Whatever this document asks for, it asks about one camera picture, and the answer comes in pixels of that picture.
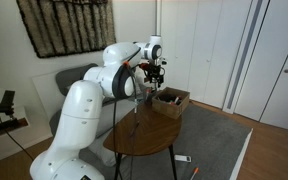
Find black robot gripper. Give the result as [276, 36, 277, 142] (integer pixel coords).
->
[143, 64, 165, 84]

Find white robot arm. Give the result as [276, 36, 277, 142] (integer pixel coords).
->
[30, 35, 162, 180]

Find brown cardboard box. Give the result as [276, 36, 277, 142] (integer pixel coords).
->
[152, 87, 190, 119]

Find grey sofa bed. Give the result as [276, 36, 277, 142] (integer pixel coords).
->
[47, 63, 135, 166]

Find wooden oval side table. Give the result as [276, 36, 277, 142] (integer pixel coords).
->
[103, 103, 182, 180]

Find white remote control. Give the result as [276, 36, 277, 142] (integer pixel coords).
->
[174, 155, 191, 163]

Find grey floor rug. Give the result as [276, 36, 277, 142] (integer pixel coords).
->
[120, 104, 251, 180]

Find white closet doors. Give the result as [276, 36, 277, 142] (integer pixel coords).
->
[157, 0, 288, 129]

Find orange tipped marker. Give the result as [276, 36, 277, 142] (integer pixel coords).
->
[190, 167, 199, 180]

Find wire mesh pen holder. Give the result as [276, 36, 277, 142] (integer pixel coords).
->
[145, 88, 157, 105]

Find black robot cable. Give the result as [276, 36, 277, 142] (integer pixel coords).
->
[112, 49, 143, 180]

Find woven wall hanging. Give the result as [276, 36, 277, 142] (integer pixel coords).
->
[16, 0, 116, 58]

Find black camera on stand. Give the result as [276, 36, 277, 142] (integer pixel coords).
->
[0, 90, 28, 135]

